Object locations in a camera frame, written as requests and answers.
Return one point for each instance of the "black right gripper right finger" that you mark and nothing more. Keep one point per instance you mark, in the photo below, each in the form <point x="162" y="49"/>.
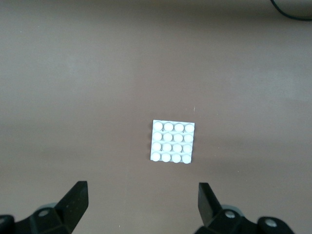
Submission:
<point x="207" y="207"/>

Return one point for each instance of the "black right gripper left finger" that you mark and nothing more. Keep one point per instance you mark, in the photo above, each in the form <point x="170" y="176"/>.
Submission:
<point x="73" y="204"/>

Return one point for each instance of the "white studded base plate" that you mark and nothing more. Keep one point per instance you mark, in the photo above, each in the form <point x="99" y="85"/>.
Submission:
<point x="171" y="141"/>

